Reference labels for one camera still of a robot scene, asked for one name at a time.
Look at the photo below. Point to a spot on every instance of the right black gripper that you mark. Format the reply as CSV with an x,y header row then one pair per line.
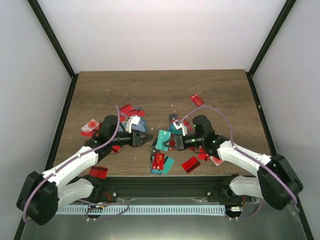
x,y
180,142

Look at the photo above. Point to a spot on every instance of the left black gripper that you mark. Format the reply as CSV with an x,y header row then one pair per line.
x,y
136,140

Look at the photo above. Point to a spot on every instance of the teal VIP card front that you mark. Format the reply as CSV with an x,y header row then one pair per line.
x,y
163,136

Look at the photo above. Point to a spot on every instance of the red card black stripe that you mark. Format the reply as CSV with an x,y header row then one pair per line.
x,y
191,164
98,172

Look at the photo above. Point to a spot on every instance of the lone red card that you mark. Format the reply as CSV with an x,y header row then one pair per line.
x,y
197,100

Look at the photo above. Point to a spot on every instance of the blue leather card holder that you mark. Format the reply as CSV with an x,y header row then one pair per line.
x,y
142,126

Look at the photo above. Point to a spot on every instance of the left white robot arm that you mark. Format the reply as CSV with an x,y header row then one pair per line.
x,y
44,193

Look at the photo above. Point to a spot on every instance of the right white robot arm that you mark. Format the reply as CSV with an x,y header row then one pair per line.
x,y
273,178

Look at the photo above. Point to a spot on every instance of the red VIP card front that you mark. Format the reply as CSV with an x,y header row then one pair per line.
x,y
158,161

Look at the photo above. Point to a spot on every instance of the white red circle card right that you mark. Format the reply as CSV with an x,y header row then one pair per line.
x,y
216,161

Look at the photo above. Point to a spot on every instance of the white red circle card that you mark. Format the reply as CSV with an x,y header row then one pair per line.
x,y
88,129
216,161

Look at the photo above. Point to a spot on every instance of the white red circle card left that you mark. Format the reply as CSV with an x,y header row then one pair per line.
x,y
88,129

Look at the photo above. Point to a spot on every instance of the red card black stripe front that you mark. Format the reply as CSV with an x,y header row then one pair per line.
x,y
98,172

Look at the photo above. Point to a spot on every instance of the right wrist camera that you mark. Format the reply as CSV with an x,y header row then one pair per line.
x,y
179,126

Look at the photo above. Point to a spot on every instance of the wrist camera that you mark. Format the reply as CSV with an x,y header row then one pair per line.
x,y
179,126
132,121

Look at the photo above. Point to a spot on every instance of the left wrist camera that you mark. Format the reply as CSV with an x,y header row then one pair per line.
x,y
132,121

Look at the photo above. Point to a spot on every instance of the black aluminium frame rail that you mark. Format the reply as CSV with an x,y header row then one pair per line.
x,y
212,188

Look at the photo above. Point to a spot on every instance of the light blue slotted cable duct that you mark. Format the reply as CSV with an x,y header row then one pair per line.
x,y
202,210

